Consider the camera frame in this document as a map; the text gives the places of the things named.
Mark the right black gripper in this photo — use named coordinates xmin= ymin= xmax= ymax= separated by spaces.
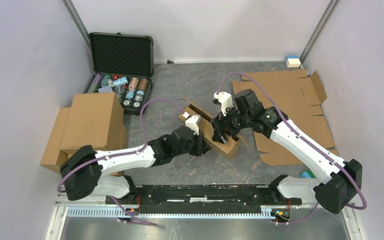
xmin=210 ymin=101 xmax=251 ymax=144

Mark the cardboard box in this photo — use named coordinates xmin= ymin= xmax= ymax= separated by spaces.
xmin=60 ymin=92 xmax=127 ymax=155
xmin=40 ymin=107 xmax=128 ymax=174
xmin=180 ymin=97 xmax=250 ymax=160

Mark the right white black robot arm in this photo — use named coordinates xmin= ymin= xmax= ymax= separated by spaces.
xmin=211 ymin=89 xmax=363 ymax=214

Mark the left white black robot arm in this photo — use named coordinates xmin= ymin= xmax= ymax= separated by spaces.
xmin=57 ymin=126 xmax=211 ymax=204

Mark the stack of flat cardboard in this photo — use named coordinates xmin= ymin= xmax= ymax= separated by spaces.
xmin=250 ymin=69 xmax=338 ymax=166

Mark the blue green white card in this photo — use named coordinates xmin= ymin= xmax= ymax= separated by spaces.
xmin=299 ymin=170 xmax=316 ymax=179

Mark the white blue block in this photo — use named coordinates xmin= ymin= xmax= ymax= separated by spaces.
xmin=285 ymin=55 xmax=302 ymax=68

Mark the black poker chip case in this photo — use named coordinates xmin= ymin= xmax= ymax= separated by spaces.
xmin=88 ymin=32 xmax=155 ymax=115

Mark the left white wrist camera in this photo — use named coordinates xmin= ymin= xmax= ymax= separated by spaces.
xmin=182 ymin=112 xmax=202 ymax=136

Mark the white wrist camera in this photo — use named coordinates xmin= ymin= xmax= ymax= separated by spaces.
xmin=182 ymin=112 xmax=202 ymax=136
xmin=213 ymin=91 xmax=235 ymax=117

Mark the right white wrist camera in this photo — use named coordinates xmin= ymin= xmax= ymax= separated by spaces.
xmin=213 ymin=91 xmax=235 ymax=117

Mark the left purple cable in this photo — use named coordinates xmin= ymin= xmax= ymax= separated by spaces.
xmin=56 ymin=98 xmax=186 ymax=194

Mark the purple cable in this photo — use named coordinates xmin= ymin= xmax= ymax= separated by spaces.
xmin=56 ymin=98 xmax=186 ymax=194
xmin=216 ymin=72 xmax=368 ymax=211

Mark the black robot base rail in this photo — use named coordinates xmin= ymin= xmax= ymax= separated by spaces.
xmin=118 ymin=184 xmax=302 ymax=214

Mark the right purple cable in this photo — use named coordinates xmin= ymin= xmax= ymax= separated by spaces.
xmin=216 ymin=72 xmax=368 ymax=211

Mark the white toothed cable duct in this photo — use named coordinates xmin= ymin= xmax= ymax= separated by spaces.
xmin=66 ymin=207 xmax=276 ymax=220

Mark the right aluminium corner post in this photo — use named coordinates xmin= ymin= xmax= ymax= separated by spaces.
xmin=300 ymin=0 xmax=340 ymax=64

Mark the aluminium corner post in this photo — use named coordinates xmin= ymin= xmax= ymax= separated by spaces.
xmin=300 ymin=0 xmax=340 ymax=64
xmin=62 ymin=0 xmax=91 ymax=51

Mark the left aluminium corner post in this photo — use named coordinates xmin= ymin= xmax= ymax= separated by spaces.
xmin=62 ymin=0 xmax=91 ymax=51

